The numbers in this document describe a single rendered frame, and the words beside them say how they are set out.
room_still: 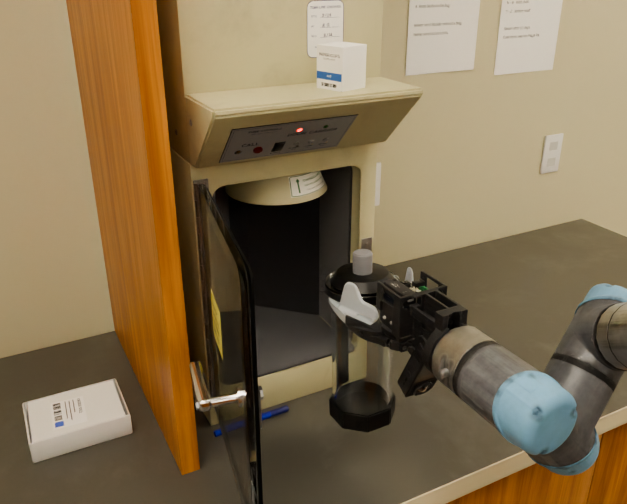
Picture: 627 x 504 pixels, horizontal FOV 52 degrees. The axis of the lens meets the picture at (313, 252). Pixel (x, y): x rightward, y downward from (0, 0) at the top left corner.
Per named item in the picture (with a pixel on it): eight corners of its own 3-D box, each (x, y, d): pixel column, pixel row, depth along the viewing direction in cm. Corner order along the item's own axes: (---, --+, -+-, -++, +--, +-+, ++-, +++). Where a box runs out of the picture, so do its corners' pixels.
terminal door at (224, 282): (219, 406, 109) (202, 180, 93) (260, 550, 83) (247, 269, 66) (214, 407, 109) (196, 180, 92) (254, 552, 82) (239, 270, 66)
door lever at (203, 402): (228, 367, 85) (227, 351, 84) (243, 411, 77) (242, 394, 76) (187, 375, 84) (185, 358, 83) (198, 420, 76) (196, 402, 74)
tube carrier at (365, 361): (315, 398, 102) (311, 275, 94) (372, 379, 107) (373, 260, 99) (350, 436, 93) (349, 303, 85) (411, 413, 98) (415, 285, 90)
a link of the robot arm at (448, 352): (500, 388, 75) (444, 409, 72) (474, 368, 79) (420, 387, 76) (508, 333, 72) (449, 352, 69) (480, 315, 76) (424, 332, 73)
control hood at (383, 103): (188, 164, 93) (182, 94, 88) (378, 138, 106) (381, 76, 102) (216, 187, 83) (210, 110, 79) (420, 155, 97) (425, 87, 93)
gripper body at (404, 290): (421, 267, 85) (483, 306, 75) (417, 324, 89) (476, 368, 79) (372, 280, 82) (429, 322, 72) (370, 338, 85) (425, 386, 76)
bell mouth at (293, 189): (210, 181, 116) (208, 151, 113) (299, 167, 123) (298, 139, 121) (248, 212, 101) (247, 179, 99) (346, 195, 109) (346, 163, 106)
